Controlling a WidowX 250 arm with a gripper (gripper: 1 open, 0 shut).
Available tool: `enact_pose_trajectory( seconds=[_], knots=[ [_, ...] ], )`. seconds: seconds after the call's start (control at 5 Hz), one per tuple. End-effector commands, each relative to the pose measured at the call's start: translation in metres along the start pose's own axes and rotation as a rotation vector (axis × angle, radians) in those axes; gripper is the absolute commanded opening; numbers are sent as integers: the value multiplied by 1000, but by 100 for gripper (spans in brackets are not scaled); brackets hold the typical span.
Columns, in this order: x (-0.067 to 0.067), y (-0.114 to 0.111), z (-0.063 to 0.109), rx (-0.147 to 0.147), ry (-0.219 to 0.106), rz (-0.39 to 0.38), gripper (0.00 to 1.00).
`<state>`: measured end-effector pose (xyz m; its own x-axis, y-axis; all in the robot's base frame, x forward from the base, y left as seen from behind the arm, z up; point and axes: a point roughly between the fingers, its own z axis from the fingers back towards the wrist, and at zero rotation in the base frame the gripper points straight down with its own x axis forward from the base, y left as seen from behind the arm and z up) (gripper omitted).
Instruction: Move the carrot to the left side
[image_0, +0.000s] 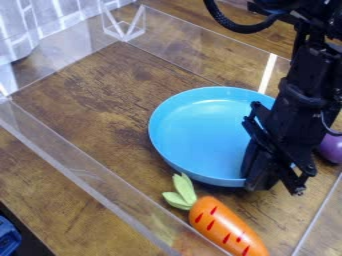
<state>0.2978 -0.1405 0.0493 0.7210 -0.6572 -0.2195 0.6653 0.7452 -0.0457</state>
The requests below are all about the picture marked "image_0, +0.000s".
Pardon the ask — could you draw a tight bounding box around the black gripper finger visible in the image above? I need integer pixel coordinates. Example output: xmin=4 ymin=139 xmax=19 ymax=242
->
xmin=245 ymin=151 xmax=282 ymax=191
xmin=241 ymin=140 xmax=265 ymax=181

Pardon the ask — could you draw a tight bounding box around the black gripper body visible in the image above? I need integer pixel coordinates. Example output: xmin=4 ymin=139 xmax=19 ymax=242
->
xmin=242 ymin=78 xmax=340 ymax=195

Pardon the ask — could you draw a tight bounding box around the orange toy carrot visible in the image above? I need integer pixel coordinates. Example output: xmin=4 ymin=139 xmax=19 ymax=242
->
xmin=162 ymin=173 xmax=270 ymax=256

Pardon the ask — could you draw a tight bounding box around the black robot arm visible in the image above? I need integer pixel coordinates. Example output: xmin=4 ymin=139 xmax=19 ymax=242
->
xmin=241 ymin=0 xmax=342 ymax=195

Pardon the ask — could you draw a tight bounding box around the purple toy eggplant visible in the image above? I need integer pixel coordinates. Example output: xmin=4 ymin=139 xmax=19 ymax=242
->
xmin=318 ymin=134 xmax=342 ymax=164

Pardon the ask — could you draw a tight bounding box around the blue plastic plate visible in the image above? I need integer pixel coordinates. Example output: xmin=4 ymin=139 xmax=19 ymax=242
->
xmin=149 ymin=86 xmax=274 ymax=188

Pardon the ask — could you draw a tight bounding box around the blue object at corner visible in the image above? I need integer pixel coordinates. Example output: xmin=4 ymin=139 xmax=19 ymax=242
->
xmin=0 ymin=215 xmax=22 ymax=256

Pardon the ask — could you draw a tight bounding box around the white patterned curtain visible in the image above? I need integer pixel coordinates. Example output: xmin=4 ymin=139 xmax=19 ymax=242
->
xmin=0 ymin=0 xmax=135 ymax=66

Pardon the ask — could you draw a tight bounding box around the clear acrylic enclosure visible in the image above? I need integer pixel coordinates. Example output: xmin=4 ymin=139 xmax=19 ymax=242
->
xmin=0 ymin=3 xmax=342 ymax=256

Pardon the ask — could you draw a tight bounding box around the black corrugated cable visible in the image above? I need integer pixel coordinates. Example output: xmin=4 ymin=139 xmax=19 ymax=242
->
xmin=202 ymin=0 xmax=286 ymax=35

